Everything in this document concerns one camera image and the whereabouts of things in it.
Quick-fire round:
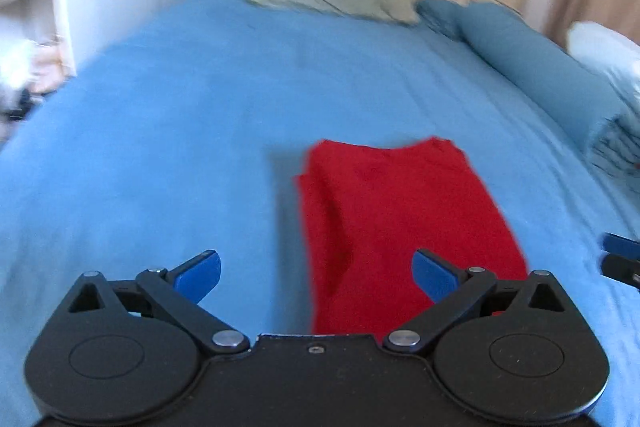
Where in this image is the folded white duvet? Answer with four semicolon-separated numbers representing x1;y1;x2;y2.
567;21;640;80

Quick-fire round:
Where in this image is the long blue bolster pillow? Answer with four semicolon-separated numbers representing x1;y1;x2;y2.
457;2;626;148

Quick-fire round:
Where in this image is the white desk shelf unit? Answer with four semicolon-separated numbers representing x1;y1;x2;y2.
0;0;77;98

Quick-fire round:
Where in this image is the bed with blue sheet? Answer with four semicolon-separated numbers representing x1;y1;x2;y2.
0;0;640;427

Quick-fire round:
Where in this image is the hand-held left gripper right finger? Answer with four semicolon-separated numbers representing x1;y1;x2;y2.
382;249;566;354

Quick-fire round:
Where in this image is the red knit sweater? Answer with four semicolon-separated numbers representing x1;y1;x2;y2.
294;136;530;336

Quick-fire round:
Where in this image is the folded blue duvet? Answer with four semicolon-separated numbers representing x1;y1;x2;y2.
585;104;640;180

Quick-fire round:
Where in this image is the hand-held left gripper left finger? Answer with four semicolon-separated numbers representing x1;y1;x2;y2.
67;250;251;355

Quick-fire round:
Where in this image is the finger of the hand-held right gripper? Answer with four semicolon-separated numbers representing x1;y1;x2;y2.
602;233;640;259
600;255;640;294

